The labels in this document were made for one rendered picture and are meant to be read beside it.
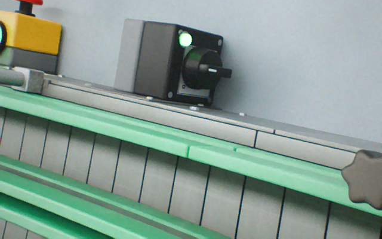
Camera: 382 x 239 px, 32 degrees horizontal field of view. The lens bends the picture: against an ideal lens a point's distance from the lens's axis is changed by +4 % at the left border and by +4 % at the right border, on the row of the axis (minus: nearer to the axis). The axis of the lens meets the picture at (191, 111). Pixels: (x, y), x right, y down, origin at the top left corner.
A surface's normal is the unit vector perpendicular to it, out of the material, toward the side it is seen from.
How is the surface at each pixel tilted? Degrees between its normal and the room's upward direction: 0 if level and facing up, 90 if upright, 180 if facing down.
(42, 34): 90
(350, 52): 0
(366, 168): 0
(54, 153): 0
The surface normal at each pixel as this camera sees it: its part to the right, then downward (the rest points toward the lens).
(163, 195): -0.66, -0.07
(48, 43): 0.74, 0.16
